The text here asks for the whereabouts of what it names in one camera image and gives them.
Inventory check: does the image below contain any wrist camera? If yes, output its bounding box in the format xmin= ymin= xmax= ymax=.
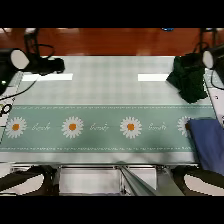
xmin=194 ymin=28 xmax=218 ymax=54
xmin=23 ymin=28 xmax=56 ymax=60

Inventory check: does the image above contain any dark green T-shirt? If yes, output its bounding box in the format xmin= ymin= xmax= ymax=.
xmin=166 ymin=52 xmax=210 ymax=105

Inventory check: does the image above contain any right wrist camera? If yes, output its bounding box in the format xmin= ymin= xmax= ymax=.
xmin=194 ymin=28 xmax=218 ymax=54

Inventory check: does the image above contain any black cable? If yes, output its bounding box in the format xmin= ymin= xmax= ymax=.
xmin=209 ymin=68 xmax=224 ymax=91
xmin=0 ymin=77 xmax=39 ymax=102

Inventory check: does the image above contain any silver frame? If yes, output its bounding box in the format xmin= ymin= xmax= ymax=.
xmin=0 ymin=161 xmax=202 ymax=197

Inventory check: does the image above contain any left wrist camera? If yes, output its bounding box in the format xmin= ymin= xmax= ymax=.
xmin=23 ymin=28 xmax=56 ymax=60

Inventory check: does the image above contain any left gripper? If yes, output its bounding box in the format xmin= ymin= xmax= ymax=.
xmin=39 ymin=56 xmax=66 ymax=77

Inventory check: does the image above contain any blue garment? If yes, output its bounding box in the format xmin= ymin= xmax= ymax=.
xmin=185 ymin=117 xmax=224 ymax=177

